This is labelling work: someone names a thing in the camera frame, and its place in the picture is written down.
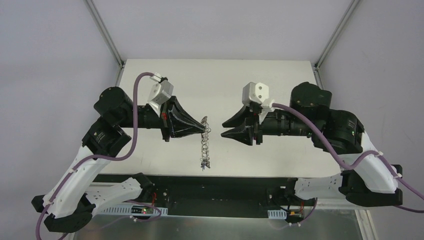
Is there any metal disc with keyrings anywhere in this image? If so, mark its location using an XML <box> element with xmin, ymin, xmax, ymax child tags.
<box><xmin>200</xmin><ymin>115</ymin><xmax>211</xmax><ymax>171</ymax></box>

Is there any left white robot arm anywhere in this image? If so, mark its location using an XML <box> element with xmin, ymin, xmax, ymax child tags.
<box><xmin>31</xmin><ymin>83</ymin><xmax>206</xmax><ymax>235</ymax></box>

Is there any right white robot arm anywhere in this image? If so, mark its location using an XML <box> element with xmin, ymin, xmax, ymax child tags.
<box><xmin>221</xmin><ymin>82</ymin><xmax>403</xmax><ymax>208</ymax></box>

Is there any left circuit board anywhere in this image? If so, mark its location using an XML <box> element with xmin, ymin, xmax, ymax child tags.
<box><xmin>131</xmin><ymin>205</ymin><xmax>155</xmax><ymax>215</ymax></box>

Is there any circuit board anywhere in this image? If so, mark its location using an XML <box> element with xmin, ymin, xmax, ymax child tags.
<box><xmin>285</xmin><ymin>213</ymin><xmax>304</xmax><ymax>224</ymax></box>
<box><xmin>131</xmin><ymin>205</ymin><xmax>155</xmax><ymax>215</ymax></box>

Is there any right circuit board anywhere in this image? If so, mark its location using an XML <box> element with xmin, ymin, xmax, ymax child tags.
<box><xmin>285</xmin><ymin>213</ymin><xmax>304</xmax><ymax>224</ymax></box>

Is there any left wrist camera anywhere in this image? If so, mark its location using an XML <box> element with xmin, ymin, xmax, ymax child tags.
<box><xmin>147</xmin><ymin>80</ymin><xmax>174</xmax><ymax>116</ymax></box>

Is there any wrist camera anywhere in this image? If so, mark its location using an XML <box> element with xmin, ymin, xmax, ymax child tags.
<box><xmin>241</xmin><ymin>82</ymin><xmax>270</xmax><ymax>106</ymax></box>
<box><xmin>147</xmin><ymin>80</ymin><xmax>174</xmax><ymax>116</ymax></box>

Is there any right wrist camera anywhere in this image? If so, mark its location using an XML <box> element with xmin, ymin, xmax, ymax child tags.
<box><xmin>241</xmin><ymin>82</ymin><xmax>270</xmax><ymax>106</ymax></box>

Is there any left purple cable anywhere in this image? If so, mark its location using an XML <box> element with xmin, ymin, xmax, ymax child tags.
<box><xmin>35</xmin><ymin>72</ymin><xmax>163</xmax><ymax>240</ymax></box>

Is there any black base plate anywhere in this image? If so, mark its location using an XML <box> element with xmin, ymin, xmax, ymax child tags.
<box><xmin>96</xmin><ymin>174</ymin><xmax>316</xmax><ymax>220</ymax></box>

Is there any white slotted cable duct right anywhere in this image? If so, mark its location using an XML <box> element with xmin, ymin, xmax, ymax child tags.
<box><xmin>267</xmin><ymin>209</ymin><xmax>287</xmax><ymax>220</ymax></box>

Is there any white slotted cable duct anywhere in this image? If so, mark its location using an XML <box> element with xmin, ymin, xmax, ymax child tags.
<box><xmin>99</xmin><ymin>204</ymin><xmax>168</xmax><ymax>217</ymax></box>
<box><xmin>267</xmin><ymin>209</ymin><xmax>287</xmax><ymax>220</ymax></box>

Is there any right aluminium frame post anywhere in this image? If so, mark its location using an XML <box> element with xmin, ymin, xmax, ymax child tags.
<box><xmin>314</xmin><ymin>0</ymin><xmax>362</xmax><ymax>71</ymax></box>

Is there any aluminium frame post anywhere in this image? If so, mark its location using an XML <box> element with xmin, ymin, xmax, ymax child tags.
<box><xmin>314</xmin><ymin>0</ymin><xmax>362</xmax><ymax>71</ymax></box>
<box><xmin>83</xmin><ymin>0</ymin><xmax>125</xmax><ymax>69</ymax></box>

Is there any white slotted cable duct left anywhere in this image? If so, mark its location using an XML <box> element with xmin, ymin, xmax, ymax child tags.
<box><xmin>99</xmin><ymin>204</ymin><xmax>168</xmax><ymax>217</ymax></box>

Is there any left aluminium frame post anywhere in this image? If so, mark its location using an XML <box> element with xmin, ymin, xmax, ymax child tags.
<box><xmin>83</xmin><ymin>0</ymin><xmax>125</xmax><ymax>69</ymax></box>

